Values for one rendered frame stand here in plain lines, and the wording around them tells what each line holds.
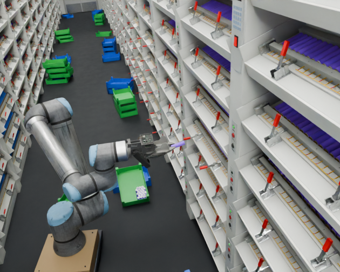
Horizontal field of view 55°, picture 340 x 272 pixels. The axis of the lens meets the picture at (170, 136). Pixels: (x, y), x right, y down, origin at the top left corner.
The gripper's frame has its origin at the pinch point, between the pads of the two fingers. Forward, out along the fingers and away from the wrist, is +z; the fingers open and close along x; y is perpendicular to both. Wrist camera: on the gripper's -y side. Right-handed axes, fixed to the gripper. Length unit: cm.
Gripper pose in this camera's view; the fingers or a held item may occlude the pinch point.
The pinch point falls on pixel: (172, 147)
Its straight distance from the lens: 147.2
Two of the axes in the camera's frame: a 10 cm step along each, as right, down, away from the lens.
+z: 9.8, -1.5, 1.1
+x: -1.8, -6.4, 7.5
